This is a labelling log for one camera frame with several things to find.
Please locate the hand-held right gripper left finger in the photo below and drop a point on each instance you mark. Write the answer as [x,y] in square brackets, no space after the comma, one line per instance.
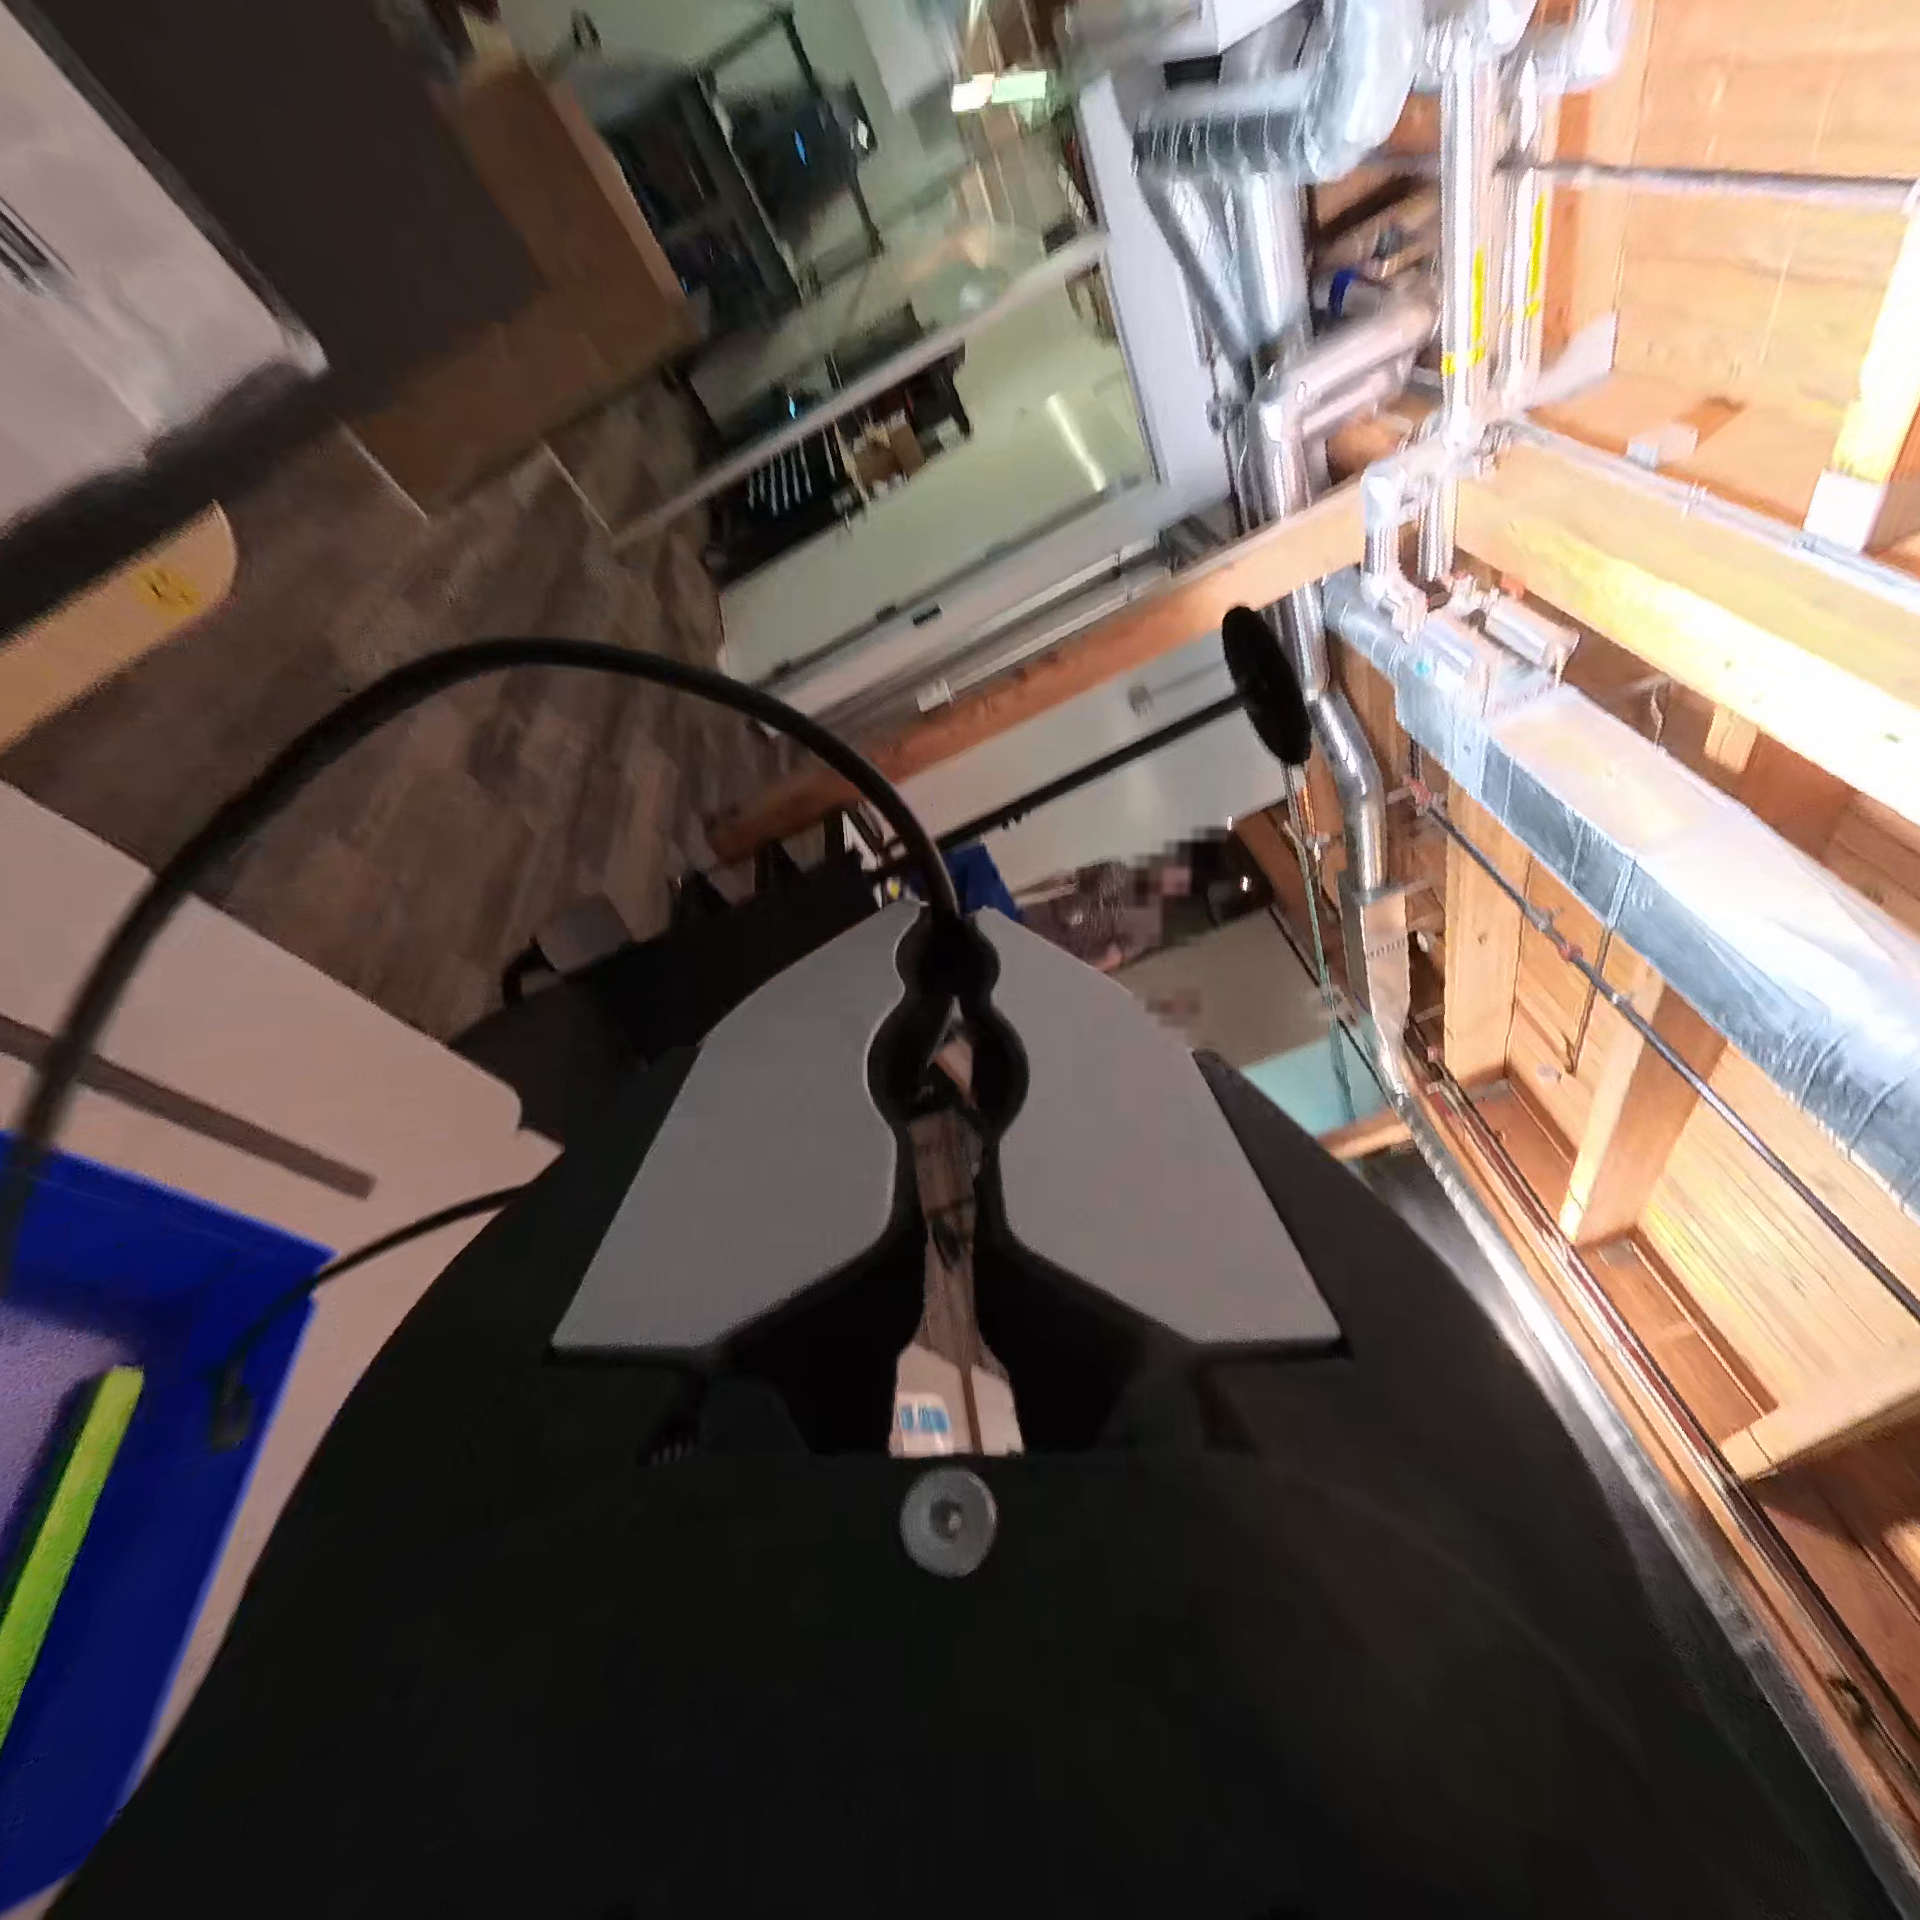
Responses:
[722,1200]

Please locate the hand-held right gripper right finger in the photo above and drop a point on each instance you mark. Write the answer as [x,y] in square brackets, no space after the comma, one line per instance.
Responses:
[1156,1200]

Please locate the blue plastic bin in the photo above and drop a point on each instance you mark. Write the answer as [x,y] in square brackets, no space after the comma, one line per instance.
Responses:
[194,1499]

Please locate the long green block bar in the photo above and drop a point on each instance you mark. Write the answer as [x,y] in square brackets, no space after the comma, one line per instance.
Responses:
[63,1531]

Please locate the black oval fixture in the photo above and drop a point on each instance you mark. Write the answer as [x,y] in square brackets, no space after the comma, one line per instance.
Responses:
[1269,693]

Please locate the bundle of silver ducts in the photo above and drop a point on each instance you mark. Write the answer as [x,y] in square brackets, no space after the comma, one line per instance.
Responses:
[1290,300]

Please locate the cardboard box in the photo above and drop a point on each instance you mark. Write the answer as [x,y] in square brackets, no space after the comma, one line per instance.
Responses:
[569,271]

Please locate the document display board with stand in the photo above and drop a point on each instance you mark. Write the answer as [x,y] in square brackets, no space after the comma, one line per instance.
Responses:
[123,300]

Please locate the wooden support post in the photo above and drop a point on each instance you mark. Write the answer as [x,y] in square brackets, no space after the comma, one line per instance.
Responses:
[1052,673]

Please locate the large silver duct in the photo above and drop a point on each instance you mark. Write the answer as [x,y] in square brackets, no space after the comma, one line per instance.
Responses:
[1649,854]

